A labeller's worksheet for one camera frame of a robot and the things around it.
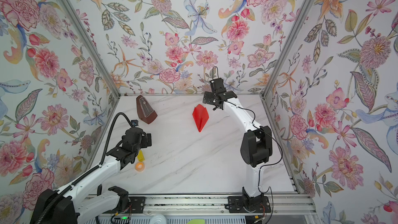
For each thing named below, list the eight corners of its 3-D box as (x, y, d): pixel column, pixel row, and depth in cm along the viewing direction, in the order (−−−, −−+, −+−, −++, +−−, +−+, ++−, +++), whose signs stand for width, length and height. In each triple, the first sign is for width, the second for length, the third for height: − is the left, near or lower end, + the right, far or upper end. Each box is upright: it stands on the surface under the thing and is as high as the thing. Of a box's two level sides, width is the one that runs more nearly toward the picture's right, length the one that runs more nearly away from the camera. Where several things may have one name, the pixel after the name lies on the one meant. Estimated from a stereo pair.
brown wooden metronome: (140, 119, 108) (131, 100, 94) (148, 112, 112) (141, 93, 98) (149, 124, 105) (141, 106, 91) (156, 117, 109) (150, 99, 95)
